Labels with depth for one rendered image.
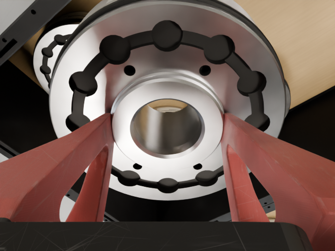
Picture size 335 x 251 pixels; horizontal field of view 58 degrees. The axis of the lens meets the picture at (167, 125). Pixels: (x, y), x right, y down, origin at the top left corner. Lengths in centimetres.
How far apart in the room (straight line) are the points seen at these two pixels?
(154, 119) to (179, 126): 1
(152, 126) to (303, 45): 25
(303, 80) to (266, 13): 10
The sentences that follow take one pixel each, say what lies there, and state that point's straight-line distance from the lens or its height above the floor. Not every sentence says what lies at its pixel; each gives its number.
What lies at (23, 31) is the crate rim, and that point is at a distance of 25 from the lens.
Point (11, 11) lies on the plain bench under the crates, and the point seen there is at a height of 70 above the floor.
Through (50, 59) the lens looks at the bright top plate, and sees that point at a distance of 33.
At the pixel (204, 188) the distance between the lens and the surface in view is 16.
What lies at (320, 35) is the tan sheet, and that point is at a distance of 38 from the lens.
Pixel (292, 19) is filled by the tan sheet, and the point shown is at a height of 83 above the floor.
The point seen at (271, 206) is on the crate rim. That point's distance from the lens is 38.
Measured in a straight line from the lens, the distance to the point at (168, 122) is 16.
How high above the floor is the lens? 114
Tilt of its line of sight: 52 degrees down
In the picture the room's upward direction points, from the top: 179 degrees clockwise
